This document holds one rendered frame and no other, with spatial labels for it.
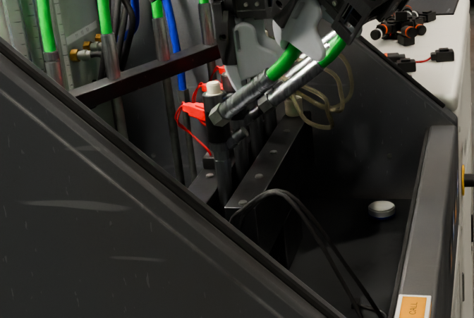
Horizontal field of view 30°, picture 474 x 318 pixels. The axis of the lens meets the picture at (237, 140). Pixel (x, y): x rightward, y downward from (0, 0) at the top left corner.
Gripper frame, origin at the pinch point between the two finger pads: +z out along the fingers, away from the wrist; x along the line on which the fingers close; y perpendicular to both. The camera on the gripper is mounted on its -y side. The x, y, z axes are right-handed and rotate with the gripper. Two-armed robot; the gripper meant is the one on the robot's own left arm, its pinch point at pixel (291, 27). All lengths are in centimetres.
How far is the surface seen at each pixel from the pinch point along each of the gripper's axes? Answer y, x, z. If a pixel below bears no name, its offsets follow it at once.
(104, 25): -23.0, -1.1, 26.7
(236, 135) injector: -0.2, 0.3, 22.3
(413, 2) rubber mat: -17, 85, 75
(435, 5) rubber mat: -13, 84, 70
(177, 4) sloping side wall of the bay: -27, 18, 41
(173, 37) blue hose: -23.0, 13.6, 40.7
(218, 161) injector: 0.2, -2.0, 25.6
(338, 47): -0.4, 14.8, 15.6
